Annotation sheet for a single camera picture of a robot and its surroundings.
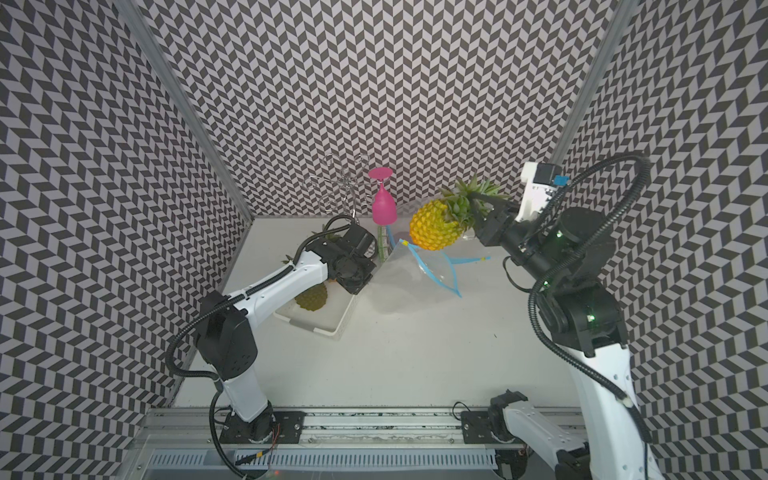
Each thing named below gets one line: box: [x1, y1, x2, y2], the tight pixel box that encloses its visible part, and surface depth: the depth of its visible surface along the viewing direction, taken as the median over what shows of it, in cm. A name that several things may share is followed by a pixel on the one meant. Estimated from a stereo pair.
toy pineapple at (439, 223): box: [409, 174, 511, 251], surface depth 55 cm
